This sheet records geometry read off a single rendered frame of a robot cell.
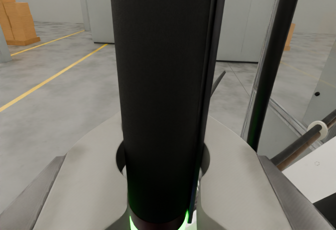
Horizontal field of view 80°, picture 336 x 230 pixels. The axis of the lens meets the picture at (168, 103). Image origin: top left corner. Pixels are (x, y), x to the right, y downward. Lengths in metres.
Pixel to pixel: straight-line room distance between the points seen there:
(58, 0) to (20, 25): 6.06
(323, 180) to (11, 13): 8.23
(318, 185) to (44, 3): 14.39
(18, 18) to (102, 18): 2.50
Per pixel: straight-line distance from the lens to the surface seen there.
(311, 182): 0.54
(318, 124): 0.39
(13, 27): 8.41
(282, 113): 1.32
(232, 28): 5.71
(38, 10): 14.75
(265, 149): 1.51
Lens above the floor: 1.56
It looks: 28 degrees down
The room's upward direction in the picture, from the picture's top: 2 degrees clockwise
